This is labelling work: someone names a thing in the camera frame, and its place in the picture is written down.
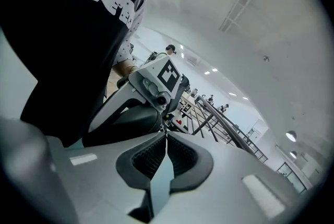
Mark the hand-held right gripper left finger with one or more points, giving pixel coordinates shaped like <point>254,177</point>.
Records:
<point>99,178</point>

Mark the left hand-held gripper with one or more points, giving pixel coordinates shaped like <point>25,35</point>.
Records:
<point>146,76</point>

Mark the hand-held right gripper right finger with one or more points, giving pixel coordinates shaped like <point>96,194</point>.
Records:
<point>229,191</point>

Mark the black glasses case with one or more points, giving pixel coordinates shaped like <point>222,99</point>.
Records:
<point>141,118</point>

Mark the person's left forearm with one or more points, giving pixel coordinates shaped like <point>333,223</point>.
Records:
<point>122,67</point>

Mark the black metal railing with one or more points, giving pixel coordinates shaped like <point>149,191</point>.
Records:
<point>227,125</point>

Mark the dark pendant lamp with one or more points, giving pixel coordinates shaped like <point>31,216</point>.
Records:
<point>291,136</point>
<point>293,154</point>

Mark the person's black printed shirt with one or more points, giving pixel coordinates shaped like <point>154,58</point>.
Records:
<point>65,35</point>

